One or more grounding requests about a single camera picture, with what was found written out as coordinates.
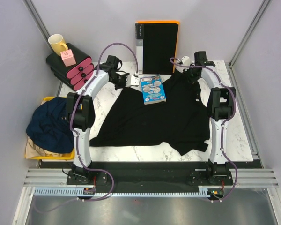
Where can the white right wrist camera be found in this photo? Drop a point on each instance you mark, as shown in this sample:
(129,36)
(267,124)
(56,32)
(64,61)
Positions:
(185,61)

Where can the navy blue t-shirt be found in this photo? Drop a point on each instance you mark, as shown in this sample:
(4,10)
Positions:
(49,128)

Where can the pink drawer unit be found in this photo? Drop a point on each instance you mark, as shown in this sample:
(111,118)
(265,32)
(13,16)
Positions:
(74,76)

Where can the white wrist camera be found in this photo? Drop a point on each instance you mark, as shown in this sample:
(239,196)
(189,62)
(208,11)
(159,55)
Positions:
(132,80)
(185,61)

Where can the blue paperback book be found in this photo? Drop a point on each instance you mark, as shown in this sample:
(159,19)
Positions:
(152,89)

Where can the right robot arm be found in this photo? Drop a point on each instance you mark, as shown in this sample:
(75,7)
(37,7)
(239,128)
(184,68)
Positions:
(221,107)

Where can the black t-shirt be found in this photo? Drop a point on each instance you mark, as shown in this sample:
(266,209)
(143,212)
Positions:
(181,122)

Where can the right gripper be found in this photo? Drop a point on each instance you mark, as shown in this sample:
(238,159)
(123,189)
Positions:
(191,80)

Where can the grey cable duct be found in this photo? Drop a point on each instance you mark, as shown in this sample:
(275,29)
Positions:
(94,191)

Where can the yellow mug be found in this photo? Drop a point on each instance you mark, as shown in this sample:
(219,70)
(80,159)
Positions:
(57,43)

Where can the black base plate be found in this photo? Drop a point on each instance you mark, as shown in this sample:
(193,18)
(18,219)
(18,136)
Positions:
(108,166)

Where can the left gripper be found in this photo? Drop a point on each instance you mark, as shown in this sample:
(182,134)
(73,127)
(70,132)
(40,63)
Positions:
(124,76)

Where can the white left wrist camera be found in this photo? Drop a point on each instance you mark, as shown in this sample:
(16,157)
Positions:
(132,80)

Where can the aluminium frame rail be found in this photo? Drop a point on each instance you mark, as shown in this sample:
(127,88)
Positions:
(241,177)

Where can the yellow plastic bin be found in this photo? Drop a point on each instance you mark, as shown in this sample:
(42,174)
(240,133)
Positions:
(48,131)

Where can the black and orange file folder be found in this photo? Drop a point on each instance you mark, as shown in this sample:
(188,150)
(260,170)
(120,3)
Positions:
(156,43)

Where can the beige t-shirt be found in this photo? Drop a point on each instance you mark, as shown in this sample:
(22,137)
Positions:
(33,151)

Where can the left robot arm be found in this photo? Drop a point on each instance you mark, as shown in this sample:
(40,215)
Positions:
(81,115)

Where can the pink cube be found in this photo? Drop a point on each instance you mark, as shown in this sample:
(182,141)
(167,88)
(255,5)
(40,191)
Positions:
(68,58)

